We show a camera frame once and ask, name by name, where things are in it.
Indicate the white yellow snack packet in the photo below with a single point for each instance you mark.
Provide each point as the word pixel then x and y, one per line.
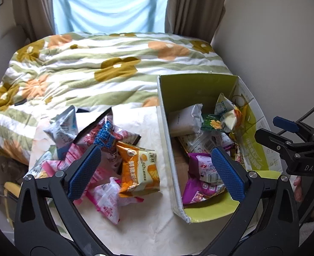
pixel 227 113

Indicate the purple snack packet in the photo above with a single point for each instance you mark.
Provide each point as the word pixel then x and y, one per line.
pixel 199 186

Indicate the silver yellow snack packet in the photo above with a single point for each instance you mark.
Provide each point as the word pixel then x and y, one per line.
pixel 39 166

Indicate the dark cloth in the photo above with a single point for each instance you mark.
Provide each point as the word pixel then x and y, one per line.
pixel 12 169

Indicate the floral striped blanket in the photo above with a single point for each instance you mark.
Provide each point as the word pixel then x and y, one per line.
pixel 98 66

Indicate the light blue window cloth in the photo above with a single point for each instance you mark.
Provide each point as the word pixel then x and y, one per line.
pixel 109 5

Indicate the orange snack packet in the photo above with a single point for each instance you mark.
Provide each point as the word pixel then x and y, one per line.
pixel 138 170

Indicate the white small table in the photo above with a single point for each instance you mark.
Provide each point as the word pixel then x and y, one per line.
pixel 146 224

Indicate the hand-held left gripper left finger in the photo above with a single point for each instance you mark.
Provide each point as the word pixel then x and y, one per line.
pixel 83 170

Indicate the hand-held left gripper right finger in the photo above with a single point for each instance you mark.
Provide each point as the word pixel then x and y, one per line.
pixel 227 172

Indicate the person's right hand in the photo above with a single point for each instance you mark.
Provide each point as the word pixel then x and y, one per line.
pixel 298 189

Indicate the green cardboard box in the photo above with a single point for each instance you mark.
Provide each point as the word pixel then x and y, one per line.
pixel 255 149

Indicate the plain white snack packet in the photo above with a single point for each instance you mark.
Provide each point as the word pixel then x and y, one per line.
pixel 183 120

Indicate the pink white snack packet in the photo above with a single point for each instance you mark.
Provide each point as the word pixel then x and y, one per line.
pixel 107 198

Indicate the small green snack packet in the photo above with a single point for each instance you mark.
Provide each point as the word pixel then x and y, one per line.
pixel 213 122

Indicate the brown curtain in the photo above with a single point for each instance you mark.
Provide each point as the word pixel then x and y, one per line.
pixel 194 8
pixel 34 8

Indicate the dark snack packet blue print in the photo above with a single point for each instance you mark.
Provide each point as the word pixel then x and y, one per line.
pixel 107 136

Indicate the grey headboard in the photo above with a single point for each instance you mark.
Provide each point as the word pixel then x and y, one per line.
pixel 14 37

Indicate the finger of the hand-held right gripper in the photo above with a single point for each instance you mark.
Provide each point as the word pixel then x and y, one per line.
pixel 273 138
pixel 285 124

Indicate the silver blue snack packet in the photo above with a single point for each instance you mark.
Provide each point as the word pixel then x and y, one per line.
pixel 63 128

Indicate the silver barcode snack packet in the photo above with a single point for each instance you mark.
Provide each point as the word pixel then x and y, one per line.
pixel 206 140

